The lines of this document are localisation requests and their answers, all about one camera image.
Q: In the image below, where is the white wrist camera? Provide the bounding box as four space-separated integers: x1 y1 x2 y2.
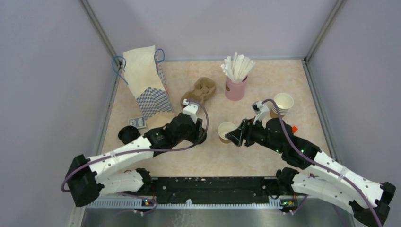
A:
182 99 200 123
252 101 269 125

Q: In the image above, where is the bundle of white straws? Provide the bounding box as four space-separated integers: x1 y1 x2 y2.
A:
220 52 256 83

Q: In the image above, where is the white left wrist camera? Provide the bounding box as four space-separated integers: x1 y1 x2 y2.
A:
182 99 200 123

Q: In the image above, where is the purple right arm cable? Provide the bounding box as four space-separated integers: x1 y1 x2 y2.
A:
262 98 384 227

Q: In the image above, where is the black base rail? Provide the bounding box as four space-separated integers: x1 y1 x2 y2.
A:
131 176 309 209

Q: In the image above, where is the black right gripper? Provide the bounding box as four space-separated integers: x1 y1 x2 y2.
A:
226 115 284 154

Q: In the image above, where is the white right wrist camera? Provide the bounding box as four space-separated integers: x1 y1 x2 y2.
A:
252 101 269 125

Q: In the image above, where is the pink straw holder cup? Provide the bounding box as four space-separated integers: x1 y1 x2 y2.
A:
225 76 248 101

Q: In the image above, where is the blue checkered paper bag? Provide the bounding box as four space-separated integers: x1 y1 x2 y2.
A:
113 46 173 120

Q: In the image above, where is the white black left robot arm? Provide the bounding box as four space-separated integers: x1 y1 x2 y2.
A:
61 113 208 207

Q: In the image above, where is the single brown paper cup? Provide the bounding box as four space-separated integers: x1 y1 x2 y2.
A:
218 122 237 144

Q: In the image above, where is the stack of black lids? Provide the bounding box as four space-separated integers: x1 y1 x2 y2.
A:
118 125 141 145

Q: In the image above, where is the stack of brown paper cups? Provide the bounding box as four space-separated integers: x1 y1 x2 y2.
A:
270 93 294 118

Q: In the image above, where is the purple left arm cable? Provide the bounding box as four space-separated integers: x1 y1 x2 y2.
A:
60 99 210 217

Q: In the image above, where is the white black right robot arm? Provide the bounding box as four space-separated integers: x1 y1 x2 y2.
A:
225 118 396 227

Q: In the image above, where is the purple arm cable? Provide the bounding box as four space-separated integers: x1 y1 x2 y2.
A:
262 98 384 227
60 99 210 217

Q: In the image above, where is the brown pulp cup carrier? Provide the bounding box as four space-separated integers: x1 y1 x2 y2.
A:
180 77 217 108

